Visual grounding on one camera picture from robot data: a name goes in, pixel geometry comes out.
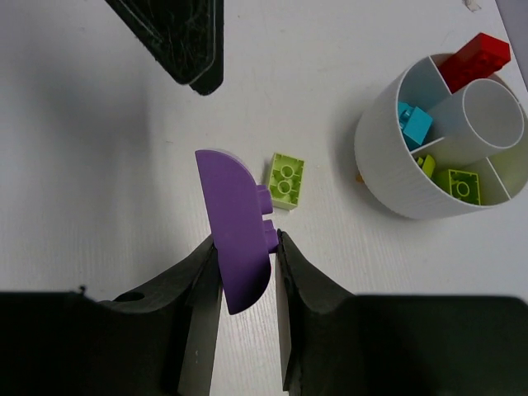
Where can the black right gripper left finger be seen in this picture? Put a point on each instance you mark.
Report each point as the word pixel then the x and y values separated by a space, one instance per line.
pixel 156 339

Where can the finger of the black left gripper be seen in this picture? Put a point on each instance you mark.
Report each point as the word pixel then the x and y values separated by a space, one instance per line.
pixel 212 78
pixel 180 35

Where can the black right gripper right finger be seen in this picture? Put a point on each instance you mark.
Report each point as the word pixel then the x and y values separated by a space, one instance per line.
pixel 333 342

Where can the light green upturned lego brick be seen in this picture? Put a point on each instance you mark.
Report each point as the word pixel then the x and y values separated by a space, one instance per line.
pixel 284 181

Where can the purple half-round lego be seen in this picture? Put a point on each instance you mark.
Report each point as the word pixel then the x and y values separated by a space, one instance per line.
pixel 235 206

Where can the lime lego brick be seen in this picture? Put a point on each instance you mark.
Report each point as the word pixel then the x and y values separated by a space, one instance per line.
pixel 428 164
pixel 462 185

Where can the teal lego brick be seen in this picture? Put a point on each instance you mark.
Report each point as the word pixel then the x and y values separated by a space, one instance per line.
pixel 414 124

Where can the red lego brick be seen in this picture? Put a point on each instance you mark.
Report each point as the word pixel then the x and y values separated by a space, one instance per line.
pixel 480 58

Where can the white round divided container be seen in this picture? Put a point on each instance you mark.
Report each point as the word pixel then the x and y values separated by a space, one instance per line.
pixel 482 128

